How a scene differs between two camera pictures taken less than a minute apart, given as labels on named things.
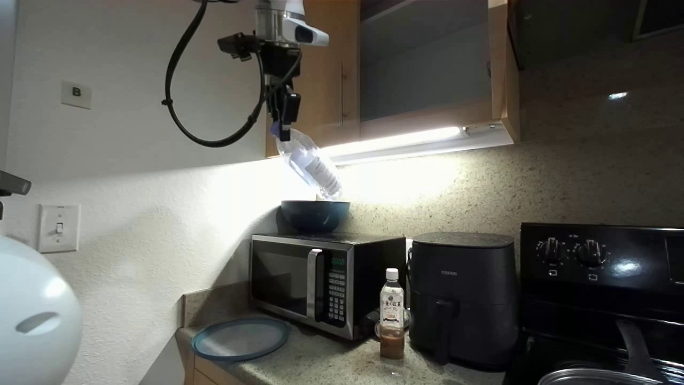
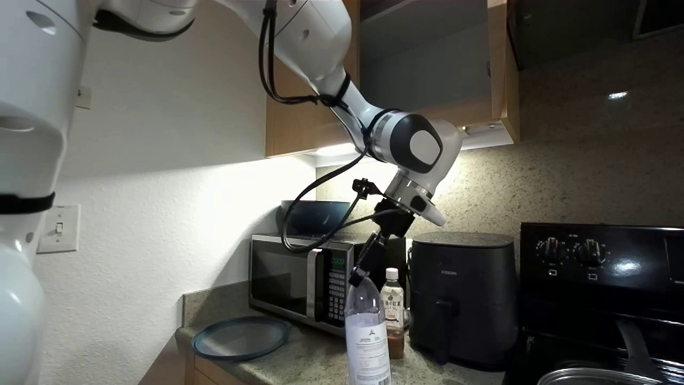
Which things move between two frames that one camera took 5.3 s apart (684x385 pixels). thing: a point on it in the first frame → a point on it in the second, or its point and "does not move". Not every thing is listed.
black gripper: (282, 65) → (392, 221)
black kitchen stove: (578, 281) does not move
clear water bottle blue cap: (308, 164) → (366, 333)
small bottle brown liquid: (392, 315) does not move
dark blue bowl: (314, 217) does not move
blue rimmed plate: (241, 342) does not move
